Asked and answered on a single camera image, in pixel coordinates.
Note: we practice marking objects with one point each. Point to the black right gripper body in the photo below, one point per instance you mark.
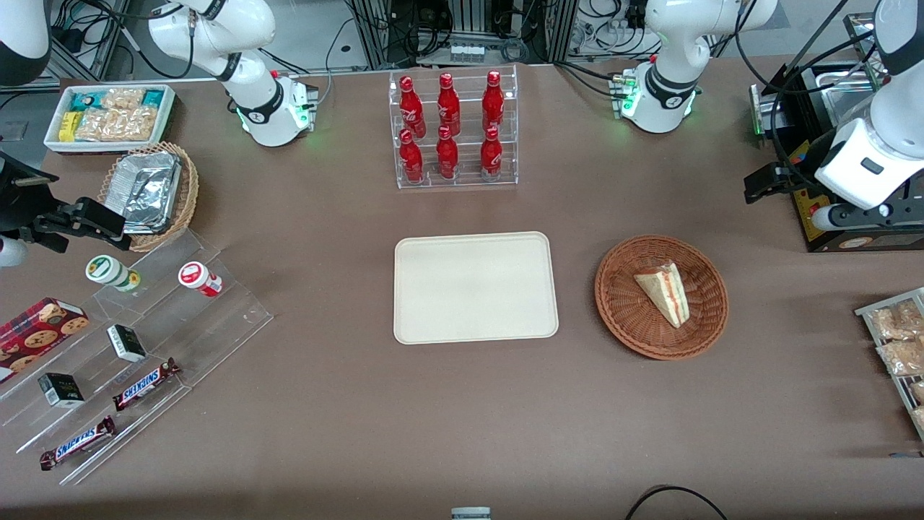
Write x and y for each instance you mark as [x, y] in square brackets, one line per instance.
[16, 209]

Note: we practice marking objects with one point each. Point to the small clear cracker bag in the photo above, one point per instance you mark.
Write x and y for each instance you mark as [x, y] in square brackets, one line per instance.
[123, 98]

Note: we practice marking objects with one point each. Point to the black machine corner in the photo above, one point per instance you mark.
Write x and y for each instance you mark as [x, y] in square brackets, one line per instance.
[22, 167]

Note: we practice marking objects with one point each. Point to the clear bag of snacks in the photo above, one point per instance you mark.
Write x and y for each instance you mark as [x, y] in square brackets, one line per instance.
[895, 321]
[902, 357]
[918, 391]
[919, 419]

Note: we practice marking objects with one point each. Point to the green capped jar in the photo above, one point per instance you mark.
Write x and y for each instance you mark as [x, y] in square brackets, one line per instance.
[108, 271]

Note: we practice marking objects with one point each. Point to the triangular sandwich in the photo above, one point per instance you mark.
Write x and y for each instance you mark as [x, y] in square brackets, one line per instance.
[665, 292]

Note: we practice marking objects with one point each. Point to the black hot food display case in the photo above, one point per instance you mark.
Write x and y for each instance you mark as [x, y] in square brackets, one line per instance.
[830, 242]

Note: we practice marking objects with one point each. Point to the oval tan wicker basket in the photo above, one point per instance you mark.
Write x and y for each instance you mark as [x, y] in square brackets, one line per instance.
[184, 202]

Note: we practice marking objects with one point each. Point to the white snack bin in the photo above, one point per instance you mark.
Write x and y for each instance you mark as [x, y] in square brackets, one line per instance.
[54, 141]

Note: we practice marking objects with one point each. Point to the small black box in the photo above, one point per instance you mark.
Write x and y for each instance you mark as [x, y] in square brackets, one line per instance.
[126, 344]
[61, 390]

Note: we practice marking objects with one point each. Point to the cream rectangular tray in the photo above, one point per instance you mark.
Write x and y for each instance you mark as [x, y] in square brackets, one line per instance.
[473, 289]

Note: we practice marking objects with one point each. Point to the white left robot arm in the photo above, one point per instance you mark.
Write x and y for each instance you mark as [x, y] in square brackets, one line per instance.
[671, 43]

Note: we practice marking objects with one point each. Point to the white power strip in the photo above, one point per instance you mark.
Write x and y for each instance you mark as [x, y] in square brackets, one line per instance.
[466, 53]

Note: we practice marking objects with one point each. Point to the grey device edge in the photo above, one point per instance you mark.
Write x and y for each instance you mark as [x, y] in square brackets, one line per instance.
[471, 513]

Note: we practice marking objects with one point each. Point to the red plaid cookie box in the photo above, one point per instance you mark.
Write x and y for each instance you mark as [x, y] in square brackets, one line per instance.
[36, 336]

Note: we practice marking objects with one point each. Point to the clear acrylic bottle rack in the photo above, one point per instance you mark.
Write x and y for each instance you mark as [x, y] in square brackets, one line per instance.
[465, 180]

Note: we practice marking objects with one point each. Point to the snickers bar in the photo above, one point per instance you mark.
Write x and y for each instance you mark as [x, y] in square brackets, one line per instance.
[144, 384]
[76, 443]

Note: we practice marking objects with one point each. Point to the red cola bottle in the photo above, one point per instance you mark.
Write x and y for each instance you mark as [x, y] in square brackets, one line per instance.
[448, 105]
[491, 153]
[447, 155]
[411, 105]
[493, 101]
[411, 159]

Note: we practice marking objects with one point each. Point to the aluminium foil containers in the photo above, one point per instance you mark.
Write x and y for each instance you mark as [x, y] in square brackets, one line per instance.
[144, 188]

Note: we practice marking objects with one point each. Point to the yellow snack packet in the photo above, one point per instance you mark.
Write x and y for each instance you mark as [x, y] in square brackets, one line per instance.
[68, 126]

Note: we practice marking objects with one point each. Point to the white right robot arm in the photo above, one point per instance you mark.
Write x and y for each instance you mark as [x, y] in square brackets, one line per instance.
[253, 108]

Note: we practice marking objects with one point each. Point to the large clear cracker bag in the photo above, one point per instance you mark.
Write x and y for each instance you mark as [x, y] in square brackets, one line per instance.
[119, 124]

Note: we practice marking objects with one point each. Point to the red capped jar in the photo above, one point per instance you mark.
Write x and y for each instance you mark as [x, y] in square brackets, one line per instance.
[198, 279]

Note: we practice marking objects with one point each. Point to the clear acrylic stepped display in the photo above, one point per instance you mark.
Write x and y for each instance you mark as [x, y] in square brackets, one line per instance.
[216, 325]

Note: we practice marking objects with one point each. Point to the round brown wicker basket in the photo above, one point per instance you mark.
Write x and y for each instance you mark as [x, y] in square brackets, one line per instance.
[628, 318]

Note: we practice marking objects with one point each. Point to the small teal snack packet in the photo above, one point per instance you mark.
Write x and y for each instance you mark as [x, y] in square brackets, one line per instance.
[153, 97]

